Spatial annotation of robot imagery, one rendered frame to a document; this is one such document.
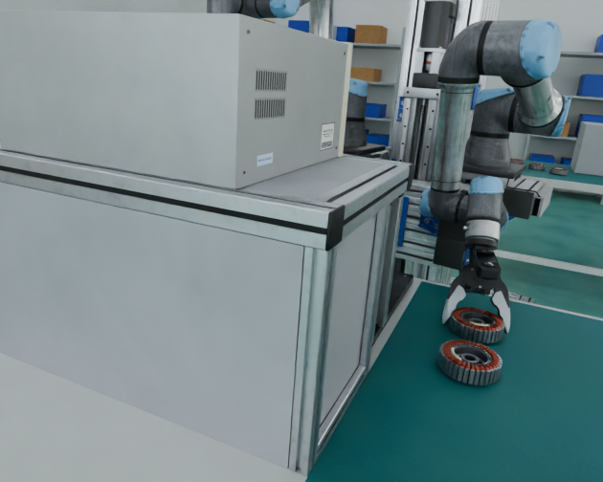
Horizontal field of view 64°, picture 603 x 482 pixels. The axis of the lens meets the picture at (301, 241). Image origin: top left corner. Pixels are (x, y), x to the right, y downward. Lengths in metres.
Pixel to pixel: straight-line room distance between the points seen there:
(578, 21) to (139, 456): 7.40
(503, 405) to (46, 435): 0.72
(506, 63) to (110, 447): 1.04
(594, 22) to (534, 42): 6.53
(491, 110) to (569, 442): 1.00
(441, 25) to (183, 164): 1.27
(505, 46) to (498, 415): 0.75
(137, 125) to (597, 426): 0.85
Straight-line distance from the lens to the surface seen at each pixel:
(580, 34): 7.68
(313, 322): 0.59
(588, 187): 3.55
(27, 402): 0.90
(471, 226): 1.18
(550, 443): 0.89
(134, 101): 0.69
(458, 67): 1.23
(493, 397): 0.95
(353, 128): 1.77
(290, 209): 0.56
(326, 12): 1.85
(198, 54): 0.63
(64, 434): 0.82
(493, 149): 1.61
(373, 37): 7.44
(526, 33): 1.19
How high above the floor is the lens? 1.25
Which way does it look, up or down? 18 degrees down
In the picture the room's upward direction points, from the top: 4 degrees clockwise
